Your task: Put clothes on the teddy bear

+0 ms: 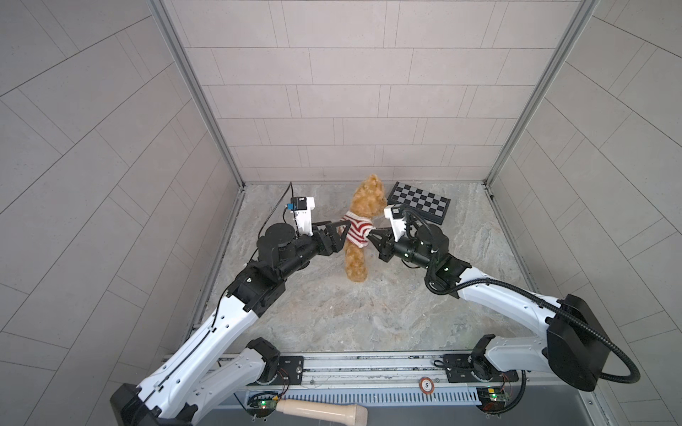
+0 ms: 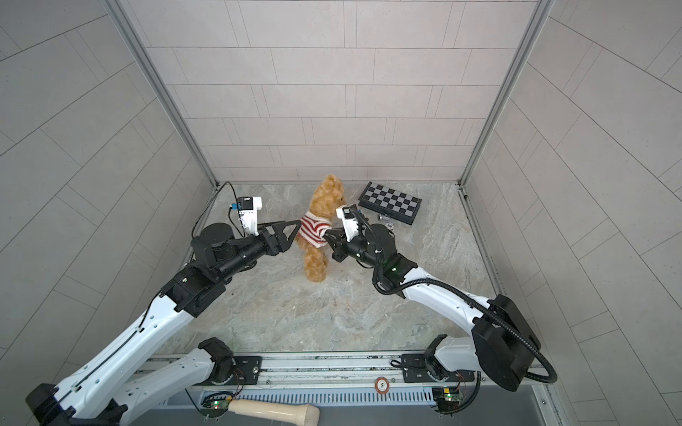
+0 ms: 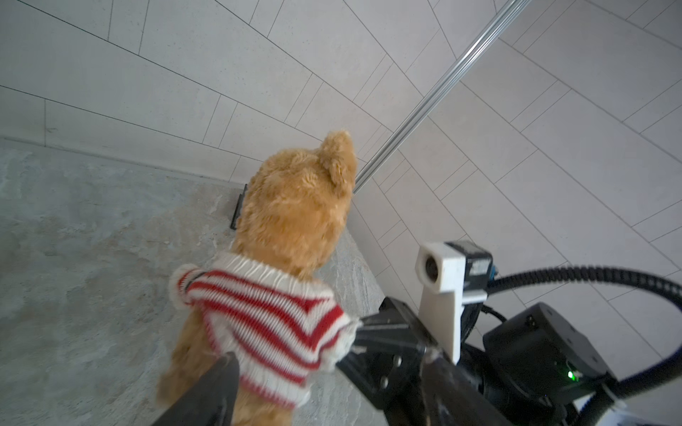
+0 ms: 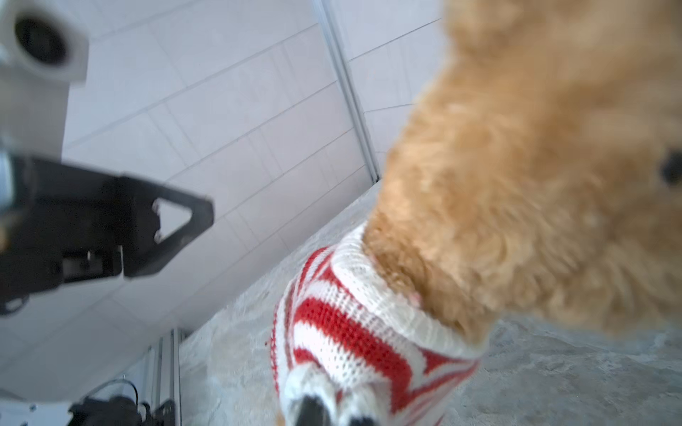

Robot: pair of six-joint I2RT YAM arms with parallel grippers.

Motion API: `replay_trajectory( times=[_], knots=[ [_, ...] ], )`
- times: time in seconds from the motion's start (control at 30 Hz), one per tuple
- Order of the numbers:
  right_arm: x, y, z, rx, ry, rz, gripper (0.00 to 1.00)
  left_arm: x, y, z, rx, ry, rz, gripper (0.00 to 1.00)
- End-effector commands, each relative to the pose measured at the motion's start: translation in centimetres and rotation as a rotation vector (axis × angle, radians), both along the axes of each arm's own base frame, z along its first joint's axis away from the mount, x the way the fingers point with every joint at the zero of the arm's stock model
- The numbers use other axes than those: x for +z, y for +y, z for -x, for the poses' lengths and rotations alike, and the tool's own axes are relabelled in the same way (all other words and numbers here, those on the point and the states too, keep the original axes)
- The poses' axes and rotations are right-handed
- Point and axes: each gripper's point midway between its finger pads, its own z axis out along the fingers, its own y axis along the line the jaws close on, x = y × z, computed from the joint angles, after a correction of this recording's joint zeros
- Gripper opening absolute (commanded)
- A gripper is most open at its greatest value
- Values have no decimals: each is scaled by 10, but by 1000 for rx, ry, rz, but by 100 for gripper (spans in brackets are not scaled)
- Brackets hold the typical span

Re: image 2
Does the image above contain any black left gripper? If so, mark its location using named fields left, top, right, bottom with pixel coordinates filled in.
left=213, top=220, right=301, bottom=284

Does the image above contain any red white striped knit sweater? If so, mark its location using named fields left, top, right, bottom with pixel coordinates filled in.
left=298, top=211, right=331, bottom=249

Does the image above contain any brown teddy bear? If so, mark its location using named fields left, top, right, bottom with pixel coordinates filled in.
left=296, top=175, right=346, bottom=283

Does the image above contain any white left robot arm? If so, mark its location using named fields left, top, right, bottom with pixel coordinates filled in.
left=26, top=220, right=301, bottom=425

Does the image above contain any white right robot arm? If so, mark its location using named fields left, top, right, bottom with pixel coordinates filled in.
left=324, top=224, right=557, bottom=392

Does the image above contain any folded black chess board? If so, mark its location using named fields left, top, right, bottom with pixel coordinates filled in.
left=359, top=182, right=422, bottom=225

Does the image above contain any round red sticker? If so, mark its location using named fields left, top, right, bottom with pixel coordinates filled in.
left=374, top=376, right=390, bottom=395

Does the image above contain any right green circuit board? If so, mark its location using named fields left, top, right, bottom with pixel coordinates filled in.
left=432, top=387, right=462, bottom=415

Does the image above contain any green circuit board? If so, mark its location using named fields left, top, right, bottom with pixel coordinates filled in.
left=432, top=387, right=462, bottom=415
left=201, top=392, right=234, bottom=418

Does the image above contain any left green circuit board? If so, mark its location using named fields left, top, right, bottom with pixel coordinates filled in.
left=201, top=392, right=234, bottom=418

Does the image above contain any aluminium corner profile left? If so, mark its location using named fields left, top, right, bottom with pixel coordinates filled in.
left=102, top=0, right=218, bottom=188

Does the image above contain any aluminium corner profile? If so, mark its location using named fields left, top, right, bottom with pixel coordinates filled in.
left=459, top=0, right=554, bottom=188
left=102, top=0, right=218, bottom=188

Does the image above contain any aluminium corner profile right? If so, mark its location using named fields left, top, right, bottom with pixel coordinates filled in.
left=459, top=0, right=554, bottom=188

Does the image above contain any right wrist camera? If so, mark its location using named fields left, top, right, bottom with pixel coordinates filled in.
left=337, top=204, right=360, bottom=242

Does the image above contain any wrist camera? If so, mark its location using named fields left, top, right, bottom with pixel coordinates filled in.
left=337, top=204, right=360, bottom=242
left=232, top=196, right=262, bottom=235

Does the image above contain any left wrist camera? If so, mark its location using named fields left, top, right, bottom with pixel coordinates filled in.
left=232, top=196, right=262, bottom=235

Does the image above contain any black corrugated cable conduit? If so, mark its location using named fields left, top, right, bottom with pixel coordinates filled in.
left=348, top=207, right=558, bottom=384

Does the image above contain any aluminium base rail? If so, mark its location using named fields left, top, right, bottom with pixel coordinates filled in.
left=159, top=350, right=494, bottom=409

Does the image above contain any thin black camera cable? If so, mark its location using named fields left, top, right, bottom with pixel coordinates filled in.
left=135, top=180, right=246, bottom=331

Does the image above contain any beige wooden handle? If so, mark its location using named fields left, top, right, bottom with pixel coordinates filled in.
left=227, top=399, right=321, bottom=426

